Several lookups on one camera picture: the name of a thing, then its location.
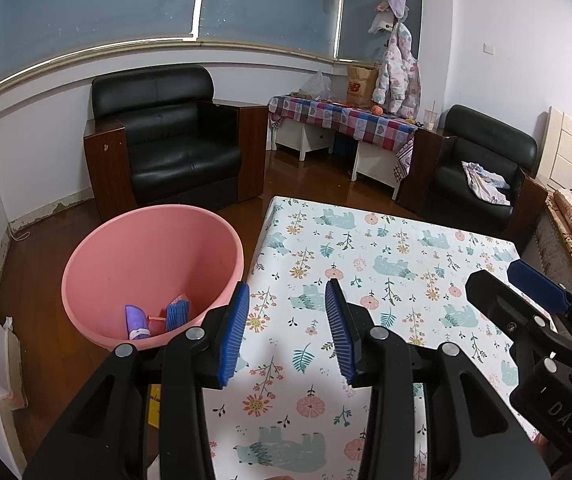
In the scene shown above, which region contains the bed with quilted mattress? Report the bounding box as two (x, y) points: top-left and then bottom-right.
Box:
(531, 190), (572, 321)

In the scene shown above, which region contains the white hat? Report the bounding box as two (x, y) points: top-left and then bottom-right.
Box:
(368, 10), (394, 36)

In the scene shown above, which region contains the checkered tablecloth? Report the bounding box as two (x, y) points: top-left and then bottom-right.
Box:
(267, 94), (419, 180)

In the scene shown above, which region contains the black leather armchair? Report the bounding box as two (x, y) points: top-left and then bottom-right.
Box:
(398, 105), (549, 241)

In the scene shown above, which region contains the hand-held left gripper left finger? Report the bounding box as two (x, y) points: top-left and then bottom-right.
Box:
(22, 281), (249, 480)

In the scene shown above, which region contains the yellow card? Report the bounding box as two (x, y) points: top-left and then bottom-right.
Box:
(148, 384), (163, 430)

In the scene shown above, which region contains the white desk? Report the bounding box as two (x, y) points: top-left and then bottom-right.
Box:
(273, 120), (402, 201)

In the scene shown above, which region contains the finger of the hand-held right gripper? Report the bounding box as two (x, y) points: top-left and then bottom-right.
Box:
(507, 258), (572, 361)
(465, 270), (564, 358)

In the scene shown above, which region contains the floral tablecloth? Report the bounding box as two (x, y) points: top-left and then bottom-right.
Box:
(201, 196), (557, 480)

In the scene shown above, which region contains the window with grey blinds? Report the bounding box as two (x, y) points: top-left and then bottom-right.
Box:
(0, 0), (424, 103)

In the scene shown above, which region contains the pink plastic bucket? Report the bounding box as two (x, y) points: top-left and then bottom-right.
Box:
(61, 204), (245, 352)

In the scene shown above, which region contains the printed white cloth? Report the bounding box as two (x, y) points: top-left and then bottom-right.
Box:
(461, 161), (512, 206)

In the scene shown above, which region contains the puffy floral jacket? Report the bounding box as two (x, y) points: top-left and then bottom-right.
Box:
(372, 22), (422, 118)

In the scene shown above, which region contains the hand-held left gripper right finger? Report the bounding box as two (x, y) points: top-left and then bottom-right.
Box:
(325, 277), (552, 480)

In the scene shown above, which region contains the clear plastic bag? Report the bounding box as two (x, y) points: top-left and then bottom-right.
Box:
(305, 71), (333, 101)

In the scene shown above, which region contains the black leather sofa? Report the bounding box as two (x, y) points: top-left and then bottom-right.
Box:
(83, 65), (269, 216)

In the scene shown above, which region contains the brown paper bag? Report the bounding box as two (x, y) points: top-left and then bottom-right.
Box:
(346, 60), (382, 109)

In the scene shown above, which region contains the blue foam net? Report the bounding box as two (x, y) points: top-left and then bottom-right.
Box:
(165, 296), (192, 333)

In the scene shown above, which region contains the cream bed headboard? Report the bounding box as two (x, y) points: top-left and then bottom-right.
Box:
(536, 106), (572, 193)

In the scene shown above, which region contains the purple cloth roll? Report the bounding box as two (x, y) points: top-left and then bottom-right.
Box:
(125, 304), (151, 341)

